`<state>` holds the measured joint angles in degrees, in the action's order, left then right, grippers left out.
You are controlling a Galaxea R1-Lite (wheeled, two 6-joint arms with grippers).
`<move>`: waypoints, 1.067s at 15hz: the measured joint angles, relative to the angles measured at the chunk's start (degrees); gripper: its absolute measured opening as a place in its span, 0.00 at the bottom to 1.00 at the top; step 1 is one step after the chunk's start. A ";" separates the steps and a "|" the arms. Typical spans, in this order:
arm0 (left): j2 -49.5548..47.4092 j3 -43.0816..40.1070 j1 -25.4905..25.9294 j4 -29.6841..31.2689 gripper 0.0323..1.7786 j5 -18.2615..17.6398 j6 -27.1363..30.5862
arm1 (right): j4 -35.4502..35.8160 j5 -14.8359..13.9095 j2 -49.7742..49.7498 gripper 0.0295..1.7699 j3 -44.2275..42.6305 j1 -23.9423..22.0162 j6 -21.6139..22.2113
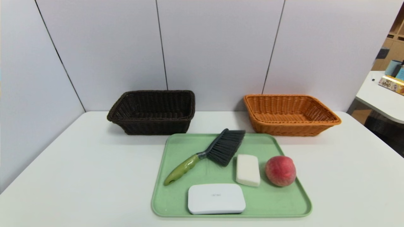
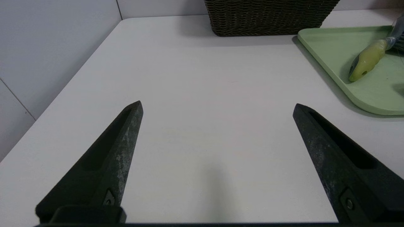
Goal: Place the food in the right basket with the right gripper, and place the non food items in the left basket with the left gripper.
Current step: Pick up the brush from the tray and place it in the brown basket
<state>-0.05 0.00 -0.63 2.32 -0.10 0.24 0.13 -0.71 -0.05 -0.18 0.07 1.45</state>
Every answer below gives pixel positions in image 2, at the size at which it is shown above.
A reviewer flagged green handled grey brush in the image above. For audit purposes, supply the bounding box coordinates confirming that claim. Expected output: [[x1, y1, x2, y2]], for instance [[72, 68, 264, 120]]
[[348, 14, 404, 82]]

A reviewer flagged light green plastic tray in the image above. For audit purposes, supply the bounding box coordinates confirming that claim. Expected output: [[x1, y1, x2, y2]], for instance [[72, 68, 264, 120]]
[[298, 25, 404, 115]]

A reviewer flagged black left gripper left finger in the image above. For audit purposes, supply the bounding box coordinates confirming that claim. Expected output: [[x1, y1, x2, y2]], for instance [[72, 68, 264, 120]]
[[35, 101, 143, 224]]

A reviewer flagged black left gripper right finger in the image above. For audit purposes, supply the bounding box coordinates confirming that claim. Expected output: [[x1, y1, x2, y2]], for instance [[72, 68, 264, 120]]
[[293, 103, 404, 224]]

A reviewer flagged dark brown wicker basket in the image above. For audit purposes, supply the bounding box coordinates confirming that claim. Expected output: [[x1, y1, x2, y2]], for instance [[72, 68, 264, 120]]
[[204, 0, 341, 37]]

